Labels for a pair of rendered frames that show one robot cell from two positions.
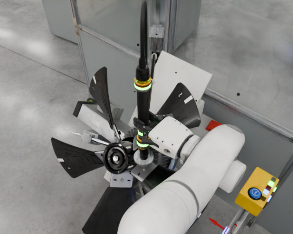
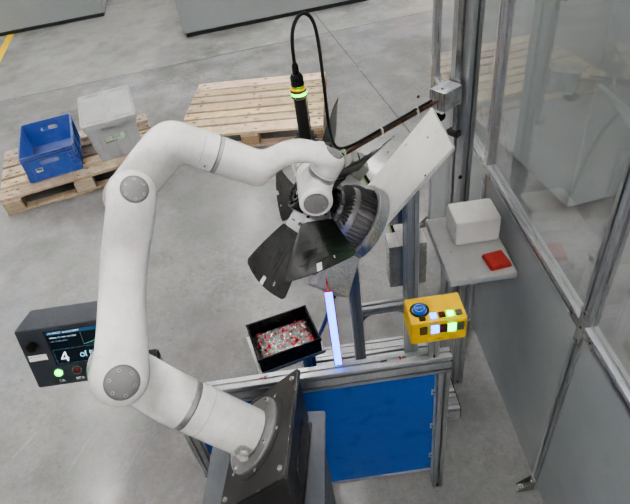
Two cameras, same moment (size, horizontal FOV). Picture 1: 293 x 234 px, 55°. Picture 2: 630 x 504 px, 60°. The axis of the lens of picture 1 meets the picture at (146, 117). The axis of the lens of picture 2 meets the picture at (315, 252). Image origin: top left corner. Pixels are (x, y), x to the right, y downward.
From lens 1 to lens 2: 113 cm
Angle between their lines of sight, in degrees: 36
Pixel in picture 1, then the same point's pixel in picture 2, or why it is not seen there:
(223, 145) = (292, 146)
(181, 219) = (191, 140)
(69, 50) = not seen: hidden behind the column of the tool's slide
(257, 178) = (441, 301)
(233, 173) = (307, 188)
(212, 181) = (261, 163)
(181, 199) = (204, 136)
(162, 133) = not seen: hidden behind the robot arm
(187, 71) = (436, 138)
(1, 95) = not seen: hidden behind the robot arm
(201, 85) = (437, 158)
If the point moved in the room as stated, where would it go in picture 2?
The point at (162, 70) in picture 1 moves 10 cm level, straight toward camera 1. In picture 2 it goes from (419, 132) to (398, 144)
